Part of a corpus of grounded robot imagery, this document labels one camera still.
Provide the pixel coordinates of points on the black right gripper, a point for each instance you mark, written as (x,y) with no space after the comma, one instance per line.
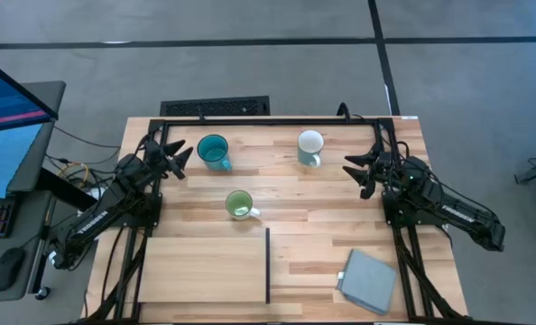
(387,167)

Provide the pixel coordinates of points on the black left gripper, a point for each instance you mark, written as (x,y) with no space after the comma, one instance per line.
(159,155)

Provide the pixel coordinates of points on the teal mug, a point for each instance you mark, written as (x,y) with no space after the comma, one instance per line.
(213,151)

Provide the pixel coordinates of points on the pale grey-green mug white inside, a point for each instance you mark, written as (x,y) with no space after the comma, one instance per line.
(310,144)

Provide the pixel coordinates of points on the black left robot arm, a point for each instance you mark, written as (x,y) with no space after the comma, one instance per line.
(96,219)

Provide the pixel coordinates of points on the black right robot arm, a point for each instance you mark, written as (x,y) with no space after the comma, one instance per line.
(457,212)

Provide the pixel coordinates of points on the wooden shelf board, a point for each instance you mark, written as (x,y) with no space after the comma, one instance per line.
(202,271)

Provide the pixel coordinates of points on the black shelf side panel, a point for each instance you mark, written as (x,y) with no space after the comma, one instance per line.
(268,266)

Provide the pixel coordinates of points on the black floor vent grate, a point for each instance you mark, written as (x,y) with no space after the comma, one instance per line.
(214,107)

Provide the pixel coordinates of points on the white label sticker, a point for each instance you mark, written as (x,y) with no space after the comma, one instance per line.
(410,117)

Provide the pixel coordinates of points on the white box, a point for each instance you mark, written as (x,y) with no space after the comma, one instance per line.
(97,193)

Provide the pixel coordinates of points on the grey folded cloth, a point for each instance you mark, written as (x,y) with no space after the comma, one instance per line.
(368,282)

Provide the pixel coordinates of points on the black desk crossbar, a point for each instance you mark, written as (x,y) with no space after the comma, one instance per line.
(60,185)

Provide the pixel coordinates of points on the light blue lit screen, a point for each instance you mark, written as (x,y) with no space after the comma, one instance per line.
(4,158)

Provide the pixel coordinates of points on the black computer monitor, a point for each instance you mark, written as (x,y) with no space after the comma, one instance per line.
(6,99)

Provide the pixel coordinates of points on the dark grey computer desk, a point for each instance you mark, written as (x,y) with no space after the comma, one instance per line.
(11,253)

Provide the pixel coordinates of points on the black caster wheel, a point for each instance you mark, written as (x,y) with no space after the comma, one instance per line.
(42,293)

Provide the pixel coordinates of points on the black computer mouse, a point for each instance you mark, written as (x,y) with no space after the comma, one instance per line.
(7,269)

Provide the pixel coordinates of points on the black metal table frame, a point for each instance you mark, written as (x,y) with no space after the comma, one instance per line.
(268,122)

